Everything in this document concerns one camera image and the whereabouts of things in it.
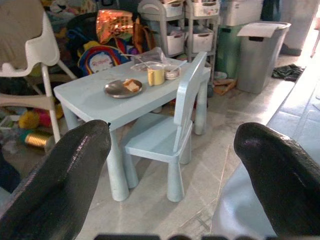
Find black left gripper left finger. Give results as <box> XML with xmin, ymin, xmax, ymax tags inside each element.
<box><xmin>0</xmin><ymin>119</ymin><xmax>112</xmax><ymax>240</ymax></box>

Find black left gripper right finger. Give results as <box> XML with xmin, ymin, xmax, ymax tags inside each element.
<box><xmin>233</xmin><ymin>122</ymin><xmax>320</xmax><ymax>240</ymax></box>

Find gold thread spool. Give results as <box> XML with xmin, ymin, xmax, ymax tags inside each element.
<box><xmin>24</xmin><ymin>131</ymin><xmax>53</xmax><ymax>149</ymax></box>

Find yellow soft toy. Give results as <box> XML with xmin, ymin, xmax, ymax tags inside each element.
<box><xmin>18</xmin><ymin>110</ymin><xmax>40</xmax><ymax>130</ymax></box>

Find light blue kids table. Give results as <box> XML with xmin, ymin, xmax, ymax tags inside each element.
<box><xmin>53</xmin><ymin>56</ymin><xmax>211</xmax><ymax>202</ymax></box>

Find light blue kids chair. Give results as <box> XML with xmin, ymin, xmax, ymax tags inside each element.
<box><xmin>123</xmin><ymin>51</ymin><xmax>209</xmax><ymax>203</ymax></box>

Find dark crumpled cloth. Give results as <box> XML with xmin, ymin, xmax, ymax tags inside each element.
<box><xmin>270</xmin><ymin>63</ymin><xmax>306</xmax><ymax>83</ymax></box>

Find round steel plate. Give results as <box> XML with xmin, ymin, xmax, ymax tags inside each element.
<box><xmin>103</xmin><ymin>78</ymin><xmax>144</xmax><ymax>99</ymax></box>

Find brown cardboard scraps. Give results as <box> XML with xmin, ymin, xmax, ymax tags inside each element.
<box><xmin>213</xmin><ymin>78</ymin><xmax>238</xmax><ymax>96</ymax></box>

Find tall grey bin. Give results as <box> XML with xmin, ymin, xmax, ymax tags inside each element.
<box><xmin>235</xmin><ymin>21</ymin><xmax>293</xmax><ymax>95</ymax></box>

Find bread slice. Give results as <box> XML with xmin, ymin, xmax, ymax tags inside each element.
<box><xmin>122</xmin><ymin>78</ymin><xmax>140</xmax><ymax>92</ymax></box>

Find rainbow kids backpack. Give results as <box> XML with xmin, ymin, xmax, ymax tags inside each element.
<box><xmin>76</xmin><ymin>40</ymin><xmax>131</xmax><ymax>76</ymax></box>

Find white high chair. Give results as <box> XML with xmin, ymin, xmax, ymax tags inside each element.
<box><xmin>0</xmin><ymin>0</ymin><xmax>79</xmax><ymax>144</ymax></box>

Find green bin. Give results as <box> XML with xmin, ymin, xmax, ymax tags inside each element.
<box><xmin>215</xmin><ymin>24</ymin><xmax>245</xmax><ymax>80</ymax></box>

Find yellow plastic cup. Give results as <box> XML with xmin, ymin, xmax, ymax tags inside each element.
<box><xmin>147</xmin><ymin>64</ymin><xmax>166</xmax><ymax>87</ymax></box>

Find white cardboard sheet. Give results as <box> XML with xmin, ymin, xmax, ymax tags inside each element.
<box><xmin>236</xmin><ymin>22</ymin><xmax>283</xmax><ymax>39</ymax></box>

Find small bowl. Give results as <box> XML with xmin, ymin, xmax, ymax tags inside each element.
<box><xmin>164</xmin><ymin>65</ymin><xmax>182</xmax><ymax>81</ymax></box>

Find white spoon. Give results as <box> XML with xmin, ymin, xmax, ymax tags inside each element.
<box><xmin>171</xmin><ymin>59</ymin><xmax>189</xmax><ymax>73</ymax></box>

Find clear plastic bag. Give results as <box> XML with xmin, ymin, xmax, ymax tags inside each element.
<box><xmin>129</xmin><ymin>46</ymin><xmax>171</xmax><ymax>74</ymax></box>

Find white storage drawer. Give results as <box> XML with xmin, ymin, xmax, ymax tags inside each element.
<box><xmin>191</xmin><ymin>0</ymin><xmax>221</xmax><ymax>18</ymax></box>
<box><xmin>166</xmin><ymin>32</ymin><xmax>186</xmax><ymax>56</ymax></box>
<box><xmin>162</xmin><ymin>1</ymin><xmax>185</xmax><ymax>18</ymax></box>
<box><xmin>191</xmin><ymin>30</ymin><xmax>215</xmax><ymax>54</ymax></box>

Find orange foil balloon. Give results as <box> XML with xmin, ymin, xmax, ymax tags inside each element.
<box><xmin>95</xmin><ymin>9</ymin><xmax>136</xmax><ymax>45</ymax></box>

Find white storage box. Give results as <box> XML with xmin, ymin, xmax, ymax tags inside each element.
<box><xmin>220</xmin><ymin>0</ymin><xmax>265</xmax><ymax>27</ymax></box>

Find grey storage rack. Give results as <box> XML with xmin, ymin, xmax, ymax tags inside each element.
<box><xmin>137</xmin><ymin>0</ymin><xmax>222</xmax><ymax>85</ymax></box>

